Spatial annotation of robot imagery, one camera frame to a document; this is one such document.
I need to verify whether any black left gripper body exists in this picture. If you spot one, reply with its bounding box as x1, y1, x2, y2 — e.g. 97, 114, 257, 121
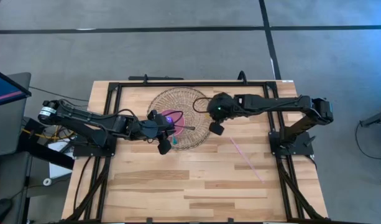
139, 108, 176, 141

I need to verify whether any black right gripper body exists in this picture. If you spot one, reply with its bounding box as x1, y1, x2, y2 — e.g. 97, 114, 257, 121
207, 92, 240, 124

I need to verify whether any grey stand leg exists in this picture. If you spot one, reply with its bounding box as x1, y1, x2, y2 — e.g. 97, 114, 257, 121
359, 107, 381, 128

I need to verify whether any yellow cable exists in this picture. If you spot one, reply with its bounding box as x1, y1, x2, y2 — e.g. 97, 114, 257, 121
21, 126, 75, 141

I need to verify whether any computer monitor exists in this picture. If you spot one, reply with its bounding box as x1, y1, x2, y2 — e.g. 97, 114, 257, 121
0, 66, 32, 109

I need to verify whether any black floor cable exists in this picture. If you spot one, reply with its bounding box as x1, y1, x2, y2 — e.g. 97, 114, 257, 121
354, 122, 381, 161

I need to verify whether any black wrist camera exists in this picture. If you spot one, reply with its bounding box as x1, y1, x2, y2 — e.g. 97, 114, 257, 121
157, 138, 173, 156
208, 121, 226, 136

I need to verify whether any black aluminium table frame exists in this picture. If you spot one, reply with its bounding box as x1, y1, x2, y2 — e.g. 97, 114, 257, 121
58, 70, 326, 224

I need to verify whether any purple object in basket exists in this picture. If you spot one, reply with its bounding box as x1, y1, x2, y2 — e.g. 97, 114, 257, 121
160, 108, 186, 136

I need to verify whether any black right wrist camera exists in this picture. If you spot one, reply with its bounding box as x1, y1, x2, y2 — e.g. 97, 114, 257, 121
208, 121, 226, 136

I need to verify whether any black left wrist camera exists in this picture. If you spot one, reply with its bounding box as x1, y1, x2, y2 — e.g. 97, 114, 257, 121
157, 138, 173, 156

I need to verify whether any pink straw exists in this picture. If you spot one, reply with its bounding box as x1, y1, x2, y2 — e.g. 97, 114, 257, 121
229, 138, 265, 184

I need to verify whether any black looped gripper cable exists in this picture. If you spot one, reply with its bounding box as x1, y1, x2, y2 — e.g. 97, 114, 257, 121
191, 96, 213, 114

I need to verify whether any white paper sheet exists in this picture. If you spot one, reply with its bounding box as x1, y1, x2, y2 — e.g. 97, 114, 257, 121
48, 139, 73, 179

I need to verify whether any iridescent blue teal spoon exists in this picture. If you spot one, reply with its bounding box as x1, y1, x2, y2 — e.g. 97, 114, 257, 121
166, 116, 178, 146

